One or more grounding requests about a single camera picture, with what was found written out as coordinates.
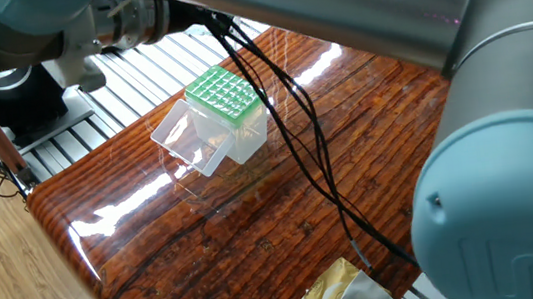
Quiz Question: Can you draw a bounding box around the pipette tip box green rack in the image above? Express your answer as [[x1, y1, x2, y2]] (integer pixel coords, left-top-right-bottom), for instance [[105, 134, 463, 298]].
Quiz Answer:
[[181, 58, 274, 172]]

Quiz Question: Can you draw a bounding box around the clear hinged box lid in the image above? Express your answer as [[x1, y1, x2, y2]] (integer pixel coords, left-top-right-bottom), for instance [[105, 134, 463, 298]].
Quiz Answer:
[[145, 92, 239, 183]]

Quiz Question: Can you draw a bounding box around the gold foil packet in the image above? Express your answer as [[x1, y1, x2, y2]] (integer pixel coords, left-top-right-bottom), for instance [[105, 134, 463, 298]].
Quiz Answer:
[[275, 254, 365, 299]]

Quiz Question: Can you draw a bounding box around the black cable bundle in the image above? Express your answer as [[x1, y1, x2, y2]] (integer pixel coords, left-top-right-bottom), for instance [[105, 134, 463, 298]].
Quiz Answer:
[[200, 0, 420, 290]]

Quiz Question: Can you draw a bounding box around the white cable tie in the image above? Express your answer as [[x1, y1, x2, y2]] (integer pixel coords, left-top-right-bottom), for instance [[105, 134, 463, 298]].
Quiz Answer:
[[104, 0, 151, 19]]

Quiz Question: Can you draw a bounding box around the black ring-shaped device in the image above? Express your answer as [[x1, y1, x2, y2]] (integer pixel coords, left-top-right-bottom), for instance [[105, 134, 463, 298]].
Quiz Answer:
[[0, 58, 98, 151]]

